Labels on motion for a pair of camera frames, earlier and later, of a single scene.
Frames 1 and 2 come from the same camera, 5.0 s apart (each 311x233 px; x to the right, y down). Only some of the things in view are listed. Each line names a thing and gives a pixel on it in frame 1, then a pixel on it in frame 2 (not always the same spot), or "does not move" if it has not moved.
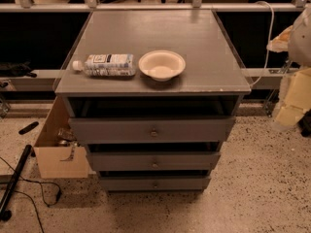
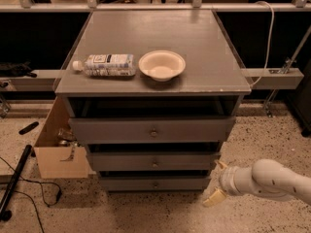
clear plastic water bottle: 107,65 does not move
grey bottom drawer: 157,183 does not move
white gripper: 300,43 → 225,180
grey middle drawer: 110,161 does not move
